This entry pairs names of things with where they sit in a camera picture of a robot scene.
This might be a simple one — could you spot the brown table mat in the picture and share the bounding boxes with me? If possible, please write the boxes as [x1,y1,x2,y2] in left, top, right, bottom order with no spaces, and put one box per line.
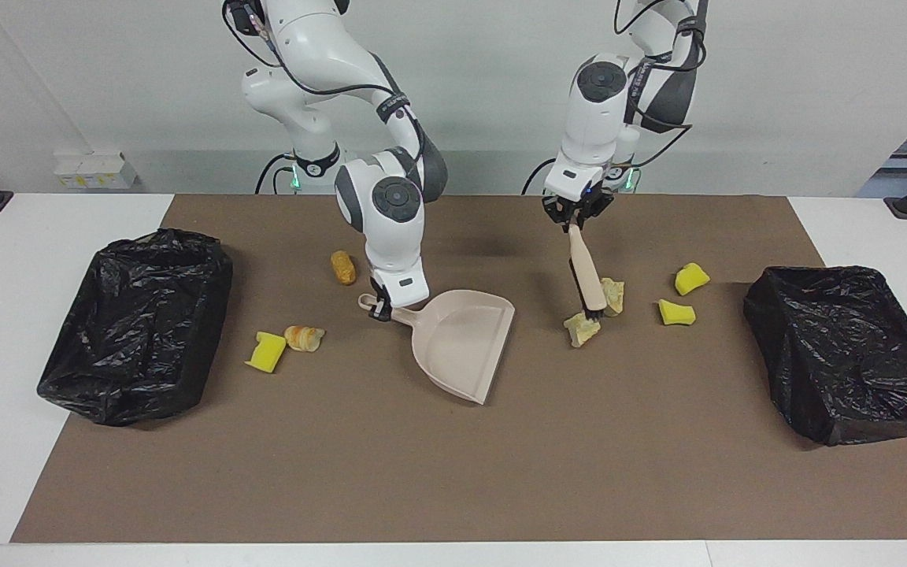
[10,195,907,544]

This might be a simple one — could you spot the black right arm base cable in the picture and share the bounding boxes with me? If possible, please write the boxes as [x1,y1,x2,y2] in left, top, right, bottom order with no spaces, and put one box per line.
[254,152,298,195]

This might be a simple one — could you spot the black trash bag bin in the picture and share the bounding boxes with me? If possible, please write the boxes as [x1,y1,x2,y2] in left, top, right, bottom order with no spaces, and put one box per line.
[36,228,234,428]
[743,265,907,447]

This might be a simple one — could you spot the white wall socket box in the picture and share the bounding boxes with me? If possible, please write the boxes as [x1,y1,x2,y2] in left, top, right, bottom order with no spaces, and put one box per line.
[54,153,140,190]

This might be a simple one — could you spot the black left arm base cable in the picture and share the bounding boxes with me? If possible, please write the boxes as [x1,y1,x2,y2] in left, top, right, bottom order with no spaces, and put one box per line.
[522,157,558,195]

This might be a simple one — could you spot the pale bread chunk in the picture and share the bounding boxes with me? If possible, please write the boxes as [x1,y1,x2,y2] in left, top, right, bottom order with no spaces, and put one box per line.
[600,277,626,317]
[564,312,602,349]

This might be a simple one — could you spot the black arm base cable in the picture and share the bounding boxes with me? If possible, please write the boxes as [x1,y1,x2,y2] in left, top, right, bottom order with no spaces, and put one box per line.
[254,152,298,195]
[522,157,558,195]

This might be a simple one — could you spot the small yellow sponge piece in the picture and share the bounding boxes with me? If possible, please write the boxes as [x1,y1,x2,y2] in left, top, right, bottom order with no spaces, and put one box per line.
[674,262,712,297]
[657,298,697,327]

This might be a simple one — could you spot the orange white croissant piece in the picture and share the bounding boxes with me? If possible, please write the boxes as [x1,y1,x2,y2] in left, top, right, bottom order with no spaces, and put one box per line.
[283,325,326,353]

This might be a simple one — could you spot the large yellow sponge piece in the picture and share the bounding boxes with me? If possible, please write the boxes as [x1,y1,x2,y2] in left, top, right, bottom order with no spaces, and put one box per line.
[245,332,287,374]

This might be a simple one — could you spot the beige hand brush black bristles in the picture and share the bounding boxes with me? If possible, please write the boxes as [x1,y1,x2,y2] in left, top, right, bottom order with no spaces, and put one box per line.
[567,223,608,325]

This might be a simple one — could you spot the beige plastic dustpan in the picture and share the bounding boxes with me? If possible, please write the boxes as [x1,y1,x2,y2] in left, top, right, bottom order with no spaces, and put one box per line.
[357,289,516,406]

